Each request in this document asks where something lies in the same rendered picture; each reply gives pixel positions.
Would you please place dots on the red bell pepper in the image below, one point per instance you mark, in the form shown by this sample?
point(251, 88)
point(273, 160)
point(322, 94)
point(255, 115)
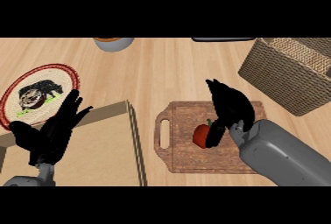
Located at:
point(199, 135)

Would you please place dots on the grey pot with orange contents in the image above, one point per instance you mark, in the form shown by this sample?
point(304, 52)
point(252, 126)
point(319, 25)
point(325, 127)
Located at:
point(112, 43)

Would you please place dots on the dark flat appliance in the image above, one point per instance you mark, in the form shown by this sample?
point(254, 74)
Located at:
point(223, 39)

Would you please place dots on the round red-rimmed woven placemat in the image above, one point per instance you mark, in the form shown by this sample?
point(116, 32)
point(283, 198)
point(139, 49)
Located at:
point(29, 96)

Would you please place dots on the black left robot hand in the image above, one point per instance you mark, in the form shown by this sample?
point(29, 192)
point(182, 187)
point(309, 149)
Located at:
point(51, 137)

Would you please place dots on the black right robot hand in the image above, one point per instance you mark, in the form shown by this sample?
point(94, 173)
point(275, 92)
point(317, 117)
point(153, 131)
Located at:
point(230, 108)

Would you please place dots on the brown wooden cutting board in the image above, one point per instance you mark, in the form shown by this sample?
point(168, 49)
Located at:
point(189, 154)

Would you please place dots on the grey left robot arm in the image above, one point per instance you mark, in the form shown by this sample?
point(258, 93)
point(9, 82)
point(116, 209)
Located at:
point(34, 176)

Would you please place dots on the woven wicker basket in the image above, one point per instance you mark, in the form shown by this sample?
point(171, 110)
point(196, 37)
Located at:
point(288, 75)

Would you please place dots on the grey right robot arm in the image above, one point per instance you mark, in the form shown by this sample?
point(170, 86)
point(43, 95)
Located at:
point(279, 154)

